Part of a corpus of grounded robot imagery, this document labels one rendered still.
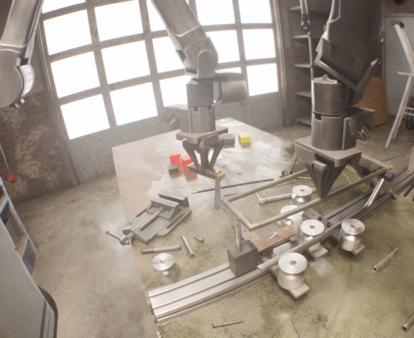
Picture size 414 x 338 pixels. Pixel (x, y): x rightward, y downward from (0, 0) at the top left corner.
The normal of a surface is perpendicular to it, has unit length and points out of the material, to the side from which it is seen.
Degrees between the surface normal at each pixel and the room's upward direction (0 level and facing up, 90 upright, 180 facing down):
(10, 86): 95
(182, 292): 0
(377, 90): 82
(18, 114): 90
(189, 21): 84
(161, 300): 0
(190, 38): 96
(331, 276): 0
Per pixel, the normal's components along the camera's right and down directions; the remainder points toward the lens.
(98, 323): -0.13, -0.90
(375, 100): 0.36, 0.22
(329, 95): -0.43, 0.42
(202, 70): 0.40, 0.43
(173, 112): -0.70, 0.31
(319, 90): -0.88, 0.28
